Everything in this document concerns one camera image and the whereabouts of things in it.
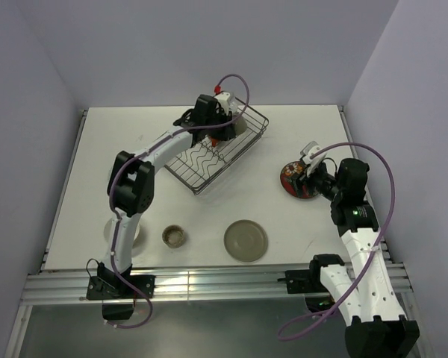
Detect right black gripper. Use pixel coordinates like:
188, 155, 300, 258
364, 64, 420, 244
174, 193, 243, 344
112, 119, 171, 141
284, 161, 343, 201

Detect small grey espresso cup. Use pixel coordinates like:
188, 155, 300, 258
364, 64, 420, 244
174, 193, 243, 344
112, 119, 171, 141
234, 116, 247, 136

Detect small brown speckled cup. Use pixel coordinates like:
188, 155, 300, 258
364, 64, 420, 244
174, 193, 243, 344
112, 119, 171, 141
162, 224, 186, 248

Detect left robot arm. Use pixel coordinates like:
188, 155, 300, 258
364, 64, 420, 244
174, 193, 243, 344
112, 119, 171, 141
97, 92, 243, 298

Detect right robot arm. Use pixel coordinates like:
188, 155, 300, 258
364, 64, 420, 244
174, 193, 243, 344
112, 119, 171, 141
300, 158, 420, 357

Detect red floral plate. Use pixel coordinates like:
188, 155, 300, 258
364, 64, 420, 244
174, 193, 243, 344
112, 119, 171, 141
279, 160, 318, 199

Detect grey stoneware saucer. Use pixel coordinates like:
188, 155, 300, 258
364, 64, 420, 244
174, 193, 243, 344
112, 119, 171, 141
223, 219, 268, 263

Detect white ceramic bowl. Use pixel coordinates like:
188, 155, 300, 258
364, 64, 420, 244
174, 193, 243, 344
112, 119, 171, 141
103, 219, 140, 248

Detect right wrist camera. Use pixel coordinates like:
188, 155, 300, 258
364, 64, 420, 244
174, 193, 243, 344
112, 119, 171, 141
300, 141, 326, 177

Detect dark wire dish rack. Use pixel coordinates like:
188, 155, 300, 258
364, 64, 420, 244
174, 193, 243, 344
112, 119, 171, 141
164, 95, 269, 195

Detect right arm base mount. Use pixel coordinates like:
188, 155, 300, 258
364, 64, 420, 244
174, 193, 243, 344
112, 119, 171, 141
277, 269, 335, 313

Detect aluminium extrusion rail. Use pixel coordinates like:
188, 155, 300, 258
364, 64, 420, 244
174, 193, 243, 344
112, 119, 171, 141
20, 263, 414, 307

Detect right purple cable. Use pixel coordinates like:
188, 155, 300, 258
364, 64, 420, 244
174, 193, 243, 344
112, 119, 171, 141
277, 142, 396, 342

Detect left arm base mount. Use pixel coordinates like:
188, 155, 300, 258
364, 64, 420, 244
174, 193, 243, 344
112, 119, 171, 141
86, 274, 155, 321

